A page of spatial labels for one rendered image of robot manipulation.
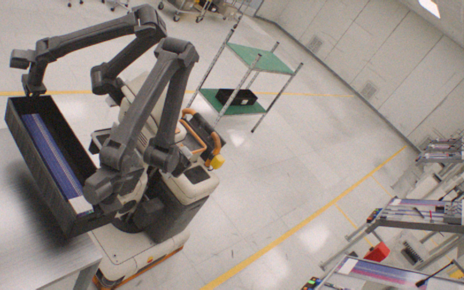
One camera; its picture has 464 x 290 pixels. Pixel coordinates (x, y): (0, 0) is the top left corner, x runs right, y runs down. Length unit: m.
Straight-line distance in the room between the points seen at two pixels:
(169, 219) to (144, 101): 0.95
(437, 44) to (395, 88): 1.71
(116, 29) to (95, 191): 0.54
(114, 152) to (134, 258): 1.08
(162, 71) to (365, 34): 9.80
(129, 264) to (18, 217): 0.78
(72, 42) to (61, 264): 0.74
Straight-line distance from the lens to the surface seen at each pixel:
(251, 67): 2.99
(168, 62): 0.94
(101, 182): 0.85
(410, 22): 10.33
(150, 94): 0.90
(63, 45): 1.16
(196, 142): 1.67
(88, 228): 1.10
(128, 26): 1.10
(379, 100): 10.24
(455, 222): 2.82
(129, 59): 1.24
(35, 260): 1.17
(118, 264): 1.81
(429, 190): 6.08
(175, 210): 1.66
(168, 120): 1.06
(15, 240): 1.20
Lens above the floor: 1.84
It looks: 31 degrees down
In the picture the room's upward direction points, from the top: 36 degrees clockwise
